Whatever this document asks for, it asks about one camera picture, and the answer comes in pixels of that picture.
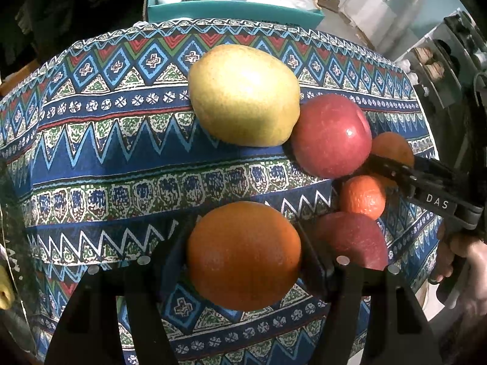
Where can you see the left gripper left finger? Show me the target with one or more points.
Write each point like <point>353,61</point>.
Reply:
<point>88,331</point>

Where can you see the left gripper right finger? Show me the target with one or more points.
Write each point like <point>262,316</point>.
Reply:
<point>396,329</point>

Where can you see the dark red apple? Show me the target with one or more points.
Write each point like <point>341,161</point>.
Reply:
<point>356,236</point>

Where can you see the small tangerine front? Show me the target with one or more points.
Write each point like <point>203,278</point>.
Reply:
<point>393,146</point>

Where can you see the small tangerine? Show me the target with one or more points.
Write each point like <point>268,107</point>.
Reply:
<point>393,146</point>
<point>363,195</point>

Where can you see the large orange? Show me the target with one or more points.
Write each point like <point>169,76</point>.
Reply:
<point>243,256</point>

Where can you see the yellow pear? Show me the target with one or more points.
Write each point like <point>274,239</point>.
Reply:
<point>7,295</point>
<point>244,96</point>

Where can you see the person's right hand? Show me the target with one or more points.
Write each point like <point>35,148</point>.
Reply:
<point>460,277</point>

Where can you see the shoe rack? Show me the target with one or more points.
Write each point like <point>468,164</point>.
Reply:
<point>448,62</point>

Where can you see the patterned blue tablecloth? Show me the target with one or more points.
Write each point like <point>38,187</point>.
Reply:
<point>102,156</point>

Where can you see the teal storage box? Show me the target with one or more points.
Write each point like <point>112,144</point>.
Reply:
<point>251,11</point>

